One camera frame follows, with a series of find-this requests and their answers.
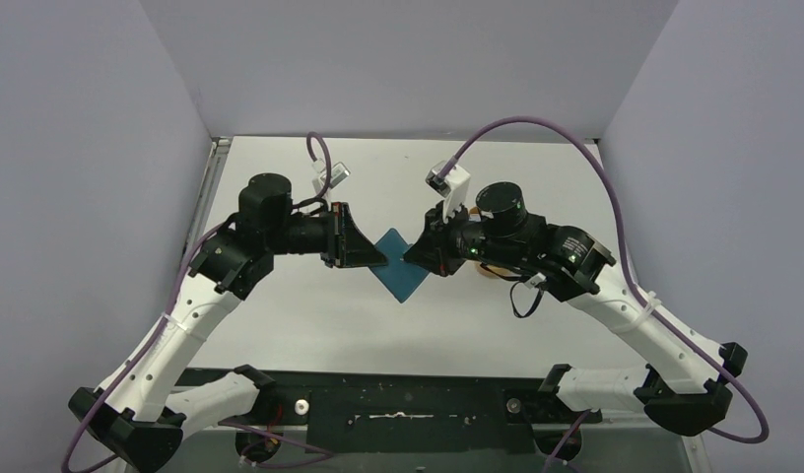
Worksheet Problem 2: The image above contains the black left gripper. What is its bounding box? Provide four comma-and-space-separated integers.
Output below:
267, 201, 387, 268

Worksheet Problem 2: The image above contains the blue leather card holder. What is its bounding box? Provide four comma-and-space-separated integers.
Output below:
370, 228, 429, 304

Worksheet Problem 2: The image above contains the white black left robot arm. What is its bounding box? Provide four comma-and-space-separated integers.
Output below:
69, 173, 387, 472

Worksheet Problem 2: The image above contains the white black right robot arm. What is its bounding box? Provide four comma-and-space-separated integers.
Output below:
404, 182, 747, 437

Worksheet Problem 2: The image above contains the yellow oval tray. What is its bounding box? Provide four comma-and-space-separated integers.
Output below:
469, 206, 515, 279

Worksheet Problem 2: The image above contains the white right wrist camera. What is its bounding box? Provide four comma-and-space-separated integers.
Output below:
426, 161, 471, 223

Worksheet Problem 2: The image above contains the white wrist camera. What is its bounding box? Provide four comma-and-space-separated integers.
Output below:
426, 161, 471, 223
310, 162, 352, 194

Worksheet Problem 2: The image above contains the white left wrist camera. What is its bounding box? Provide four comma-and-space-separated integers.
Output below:
310, 162, 352, 194

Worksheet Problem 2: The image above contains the black thin wire loop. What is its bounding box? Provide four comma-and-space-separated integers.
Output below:
509, 280, 547, 320

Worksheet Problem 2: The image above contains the aluminium frame rail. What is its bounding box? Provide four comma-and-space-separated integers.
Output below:
101, 383, 713, 473

